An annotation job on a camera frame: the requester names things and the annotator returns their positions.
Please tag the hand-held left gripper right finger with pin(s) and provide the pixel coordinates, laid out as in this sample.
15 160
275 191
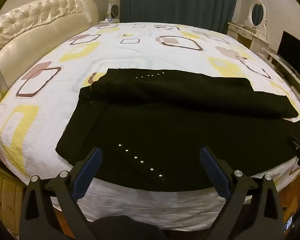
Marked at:
212 171

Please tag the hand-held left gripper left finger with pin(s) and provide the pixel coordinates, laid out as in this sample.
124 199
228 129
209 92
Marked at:
90 171

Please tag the black pants with studs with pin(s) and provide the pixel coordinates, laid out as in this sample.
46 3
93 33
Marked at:
165 130

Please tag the white television stand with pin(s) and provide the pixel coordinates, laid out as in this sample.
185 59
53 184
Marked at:
285 65

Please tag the cream bed base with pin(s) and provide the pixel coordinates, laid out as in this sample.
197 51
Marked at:
5 195

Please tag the black flat television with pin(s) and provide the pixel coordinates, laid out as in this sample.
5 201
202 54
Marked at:
293 52

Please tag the white dressing table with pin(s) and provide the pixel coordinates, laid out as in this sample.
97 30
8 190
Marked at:
247 35

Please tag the printed white bed sheet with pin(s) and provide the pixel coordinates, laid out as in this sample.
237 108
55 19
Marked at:
140 52

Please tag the white oval vanity mirror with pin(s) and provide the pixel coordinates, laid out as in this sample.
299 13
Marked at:
257 12

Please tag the cream tufted bed headboard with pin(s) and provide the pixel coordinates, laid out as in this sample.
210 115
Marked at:
40 25

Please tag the dark teal curtain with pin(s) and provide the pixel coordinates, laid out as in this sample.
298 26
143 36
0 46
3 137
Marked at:
177 2

